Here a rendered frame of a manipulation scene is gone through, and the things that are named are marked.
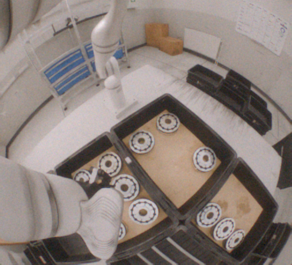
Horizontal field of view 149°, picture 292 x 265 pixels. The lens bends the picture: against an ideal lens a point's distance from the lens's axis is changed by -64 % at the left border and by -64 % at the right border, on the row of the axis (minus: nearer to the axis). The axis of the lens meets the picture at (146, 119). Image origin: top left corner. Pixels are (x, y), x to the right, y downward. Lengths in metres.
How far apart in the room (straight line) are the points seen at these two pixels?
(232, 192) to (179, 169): 0.27
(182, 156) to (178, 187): 0.12
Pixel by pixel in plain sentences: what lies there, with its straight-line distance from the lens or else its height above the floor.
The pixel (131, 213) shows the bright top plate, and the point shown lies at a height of 0.86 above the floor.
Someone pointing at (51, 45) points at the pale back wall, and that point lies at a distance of 2.89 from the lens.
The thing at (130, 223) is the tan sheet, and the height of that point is 0.83.
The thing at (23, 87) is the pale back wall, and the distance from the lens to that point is 3.11.
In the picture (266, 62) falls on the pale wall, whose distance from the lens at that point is 3.18.
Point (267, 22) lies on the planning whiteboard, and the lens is 3.12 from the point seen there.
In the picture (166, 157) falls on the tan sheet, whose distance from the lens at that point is 0.46.
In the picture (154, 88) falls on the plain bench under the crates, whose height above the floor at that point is 0.70.
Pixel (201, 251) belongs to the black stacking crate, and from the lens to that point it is 0.58.
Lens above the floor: 1.27
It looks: 56 degrees down
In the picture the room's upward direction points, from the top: 8 degrees counter-clockwise
